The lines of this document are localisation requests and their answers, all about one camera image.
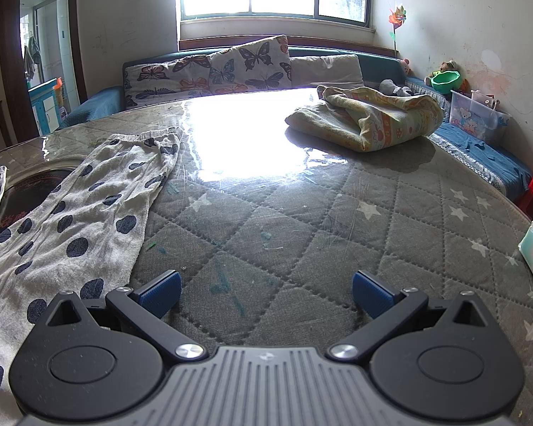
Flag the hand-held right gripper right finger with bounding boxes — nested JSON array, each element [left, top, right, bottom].
[[330, 270, 500, 361]]

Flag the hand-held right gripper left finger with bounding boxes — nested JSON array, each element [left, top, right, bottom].
[[34, 270, 207, 361]]

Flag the white polka dot pants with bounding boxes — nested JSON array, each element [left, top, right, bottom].
[[0, 126, 181, 393]]

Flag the hanging clothes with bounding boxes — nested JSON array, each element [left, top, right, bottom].
[[23, 35, 42, 83]]

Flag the folded yellow patterned blanket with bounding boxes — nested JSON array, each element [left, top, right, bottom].
[[285, 85, 446, 153]]

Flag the blue sofa bench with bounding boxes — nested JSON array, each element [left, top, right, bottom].
[[63, 44, 533, 201]]

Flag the clear plastic storage box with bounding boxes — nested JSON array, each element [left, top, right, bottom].
[[451, 90, 512, 145]]

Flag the grey plush toy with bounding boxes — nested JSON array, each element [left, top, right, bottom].
[[379, 79, 420, 97]]

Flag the long butterfly print cushion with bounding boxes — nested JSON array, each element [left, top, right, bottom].
[[124, 55, 215, 111]]

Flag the green plastic bowl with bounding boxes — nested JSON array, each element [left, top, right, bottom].
[[430, 70, 462, 94]]

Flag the blue white cabinet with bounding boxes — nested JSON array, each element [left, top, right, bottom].
[[29, 77, 66, 132]]

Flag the plain white cushion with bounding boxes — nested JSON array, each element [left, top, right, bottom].
[[289, 54, 365, 90]]

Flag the brown teddy bear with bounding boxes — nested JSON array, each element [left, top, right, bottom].
[[436, 59, 470, 92]]

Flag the square butterfly print cushion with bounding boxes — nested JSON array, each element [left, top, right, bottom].
[[208, 34, 292, 97]]

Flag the colourful pinwheel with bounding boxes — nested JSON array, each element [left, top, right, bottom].
[[387, 4, 408, 55]]

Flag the dark wooden door frame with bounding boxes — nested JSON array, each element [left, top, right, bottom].
[[0, 0, 90, 145]]

